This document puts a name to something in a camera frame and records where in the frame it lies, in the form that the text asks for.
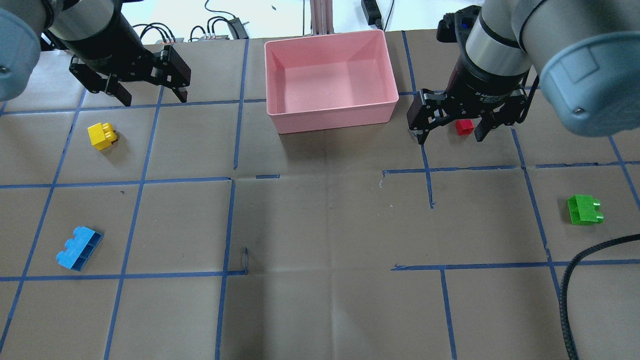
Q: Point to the yellow toy block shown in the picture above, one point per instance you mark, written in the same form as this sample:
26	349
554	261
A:
102	135

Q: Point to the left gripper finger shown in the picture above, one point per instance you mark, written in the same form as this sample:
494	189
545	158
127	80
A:
174	73
112	87

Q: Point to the red toy block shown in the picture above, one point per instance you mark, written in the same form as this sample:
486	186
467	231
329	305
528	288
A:
464	127

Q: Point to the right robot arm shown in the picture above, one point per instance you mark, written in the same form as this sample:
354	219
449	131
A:
582	54

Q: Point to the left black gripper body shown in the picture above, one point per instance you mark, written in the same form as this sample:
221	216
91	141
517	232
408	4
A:
111	44

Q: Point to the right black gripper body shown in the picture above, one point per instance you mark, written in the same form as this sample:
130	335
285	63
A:
484	86

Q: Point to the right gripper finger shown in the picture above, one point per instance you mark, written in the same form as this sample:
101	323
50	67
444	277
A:
508	115
425	114

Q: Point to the black power adapter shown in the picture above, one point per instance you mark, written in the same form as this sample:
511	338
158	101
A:
372	13

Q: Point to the green toy block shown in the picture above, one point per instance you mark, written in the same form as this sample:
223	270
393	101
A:
584	210

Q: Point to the pink plastic box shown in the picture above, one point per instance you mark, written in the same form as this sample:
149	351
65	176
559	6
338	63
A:
330	81

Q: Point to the black connector box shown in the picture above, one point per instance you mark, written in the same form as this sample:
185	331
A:
237	29

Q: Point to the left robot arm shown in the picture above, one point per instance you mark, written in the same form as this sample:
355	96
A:
23	22

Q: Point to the aluminium frame post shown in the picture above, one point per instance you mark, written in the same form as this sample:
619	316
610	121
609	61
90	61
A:
321	17

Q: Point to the blue toy block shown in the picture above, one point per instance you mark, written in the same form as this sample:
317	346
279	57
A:
79	248

